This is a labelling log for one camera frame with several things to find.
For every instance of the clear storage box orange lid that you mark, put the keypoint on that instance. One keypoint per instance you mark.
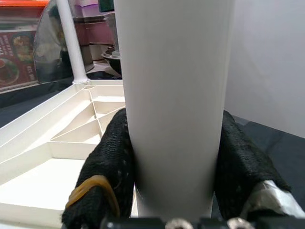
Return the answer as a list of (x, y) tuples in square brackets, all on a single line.
[(19, 9)]

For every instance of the red food poster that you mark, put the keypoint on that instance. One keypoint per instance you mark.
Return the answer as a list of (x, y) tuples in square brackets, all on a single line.
[(14, 64)]

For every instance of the black table cloth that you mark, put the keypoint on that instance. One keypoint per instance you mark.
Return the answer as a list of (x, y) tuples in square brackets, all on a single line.
[(274, 148)]

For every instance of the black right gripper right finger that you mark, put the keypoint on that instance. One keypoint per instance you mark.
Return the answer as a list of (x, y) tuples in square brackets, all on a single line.
[(238, 162)]

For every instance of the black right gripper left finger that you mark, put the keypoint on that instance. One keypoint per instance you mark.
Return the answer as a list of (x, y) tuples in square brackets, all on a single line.
[(112, 155)]

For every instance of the yellow rubber band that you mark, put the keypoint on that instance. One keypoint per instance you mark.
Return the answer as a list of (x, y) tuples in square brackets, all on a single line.
[(78, 190)]

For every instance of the white plastic table leg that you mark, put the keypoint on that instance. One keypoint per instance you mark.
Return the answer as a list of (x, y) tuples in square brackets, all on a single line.
[(71, 40), (174, 95)]

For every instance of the white plastic table top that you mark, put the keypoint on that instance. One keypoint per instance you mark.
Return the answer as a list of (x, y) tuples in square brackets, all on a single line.
[(47, 179)]

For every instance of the pink translucent storage box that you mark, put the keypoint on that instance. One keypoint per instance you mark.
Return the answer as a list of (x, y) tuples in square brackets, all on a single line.
[(95, 31)]

